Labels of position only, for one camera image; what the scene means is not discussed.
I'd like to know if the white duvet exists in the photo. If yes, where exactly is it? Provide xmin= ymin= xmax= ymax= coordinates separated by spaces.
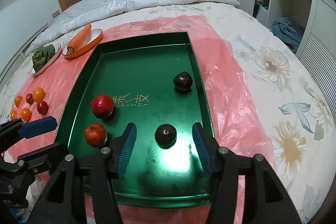
xmin=26 ymin=0 xmax=240 ymax=55

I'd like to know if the white oval plate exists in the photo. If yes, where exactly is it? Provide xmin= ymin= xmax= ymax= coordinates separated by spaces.
xmin=31 ymin=44 xmax=62 ymax=77

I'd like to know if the orange oval dish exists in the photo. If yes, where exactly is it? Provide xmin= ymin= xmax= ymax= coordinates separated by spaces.
xmin=62 ymin=28 xmax=103 ymax=59

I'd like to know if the orange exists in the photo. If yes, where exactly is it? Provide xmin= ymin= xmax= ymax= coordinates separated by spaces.
xmin=10 ymin=111 xmax=17 ymax=120
xmin=33 ymin=87 xmax=46 ymax=103
xmin=21 ymin=107 xmax=32 ymax=122
xmin=14 ymin=96 xmax=23 ymax=107

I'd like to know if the dark purple plum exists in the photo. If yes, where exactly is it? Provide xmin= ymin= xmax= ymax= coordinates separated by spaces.
xmin=154 ymin=124 xmax=177 ymax=148
xmin=173 ymin=72 xmax=193 ymax=90

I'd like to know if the carrot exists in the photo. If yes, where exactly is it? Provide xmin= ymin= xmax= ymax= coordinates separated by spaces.
xmin=66 ymin=24 xmax=92 ymax=56

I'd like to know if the bright red apple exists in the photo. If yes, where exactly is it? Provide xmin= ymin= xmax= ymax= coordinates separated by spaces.
xmin=91 ymin=94 xmax=114 ymax=119

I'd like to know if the blue folded towel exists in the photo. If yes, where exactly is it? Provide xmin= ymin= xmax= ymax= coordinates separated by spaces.
xmin=271 ymin=17 xmax=305 ymax=53

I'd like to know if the green leafy vegetable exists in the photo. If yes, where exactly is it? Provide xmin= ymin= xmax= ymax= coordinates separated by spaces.
xmin=32 ymin=44 xmax=56 ymax=73

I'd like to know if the dull red apple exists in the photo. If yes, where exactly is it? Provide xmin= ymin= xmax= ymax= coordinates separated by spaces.
xmin=26 ymin=93 xmax=34 ymax=105
xmin=84 ymin=122 xmax=108 ymax=148

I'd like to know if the green rectangular tray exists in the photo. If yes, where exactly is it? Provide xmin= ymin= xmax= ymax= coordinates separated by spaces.
xmin=55 ymin=32 xmax=213 ymax=208

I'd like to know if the white radiator cover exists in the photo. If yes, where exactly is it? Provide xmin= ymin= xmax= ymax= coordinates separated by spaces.
xmin=0 ymin=24 xmax=48 ymax=90

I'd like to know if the floral bed sheet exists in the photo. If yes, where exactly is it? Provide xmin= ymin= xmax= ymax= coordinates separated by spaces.
xmin=0 ymin=2 xmax=336 ymax=224

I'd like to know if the small red apple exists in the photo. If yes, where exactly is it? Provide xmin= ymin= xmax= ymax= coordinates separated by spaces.
xmin=37 ymin=100 xmax=49 ymax=115

